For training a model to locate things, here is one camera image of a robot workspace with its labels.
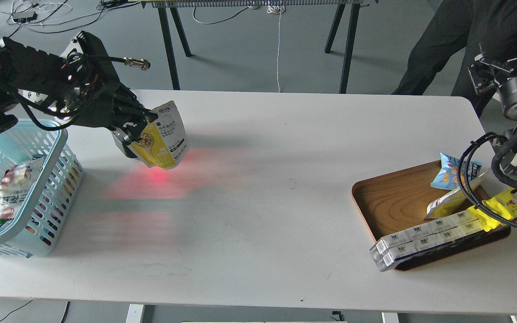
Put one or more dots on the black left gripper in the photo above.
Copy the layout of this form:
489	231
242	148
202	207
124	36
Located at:
84	88

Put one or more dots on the yellow white snack pouch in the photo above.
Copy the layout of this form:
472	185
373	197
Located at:
163	143

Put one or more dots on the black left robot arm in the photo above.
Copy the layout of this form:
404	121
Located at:
23	81

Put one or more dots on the red white snack bag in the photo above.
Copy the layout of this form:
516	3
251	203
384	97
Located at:
15	186

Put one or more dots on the light blue plastic basket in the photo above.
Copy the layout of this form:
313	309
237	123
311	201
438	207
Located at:
39	178

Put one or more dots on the blue snack bag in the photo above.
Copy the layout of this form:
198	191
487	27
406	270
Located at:
447	177

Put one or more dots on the yellow cartoon snack bag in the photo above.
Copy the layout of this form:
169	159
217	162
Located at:
503	204

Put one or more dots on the black trestle table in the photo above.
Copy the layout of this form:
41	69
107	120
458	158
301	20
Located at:
258	44

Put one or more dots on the person in black clothes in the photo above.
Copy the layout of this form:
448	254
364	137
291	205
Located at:
475	26

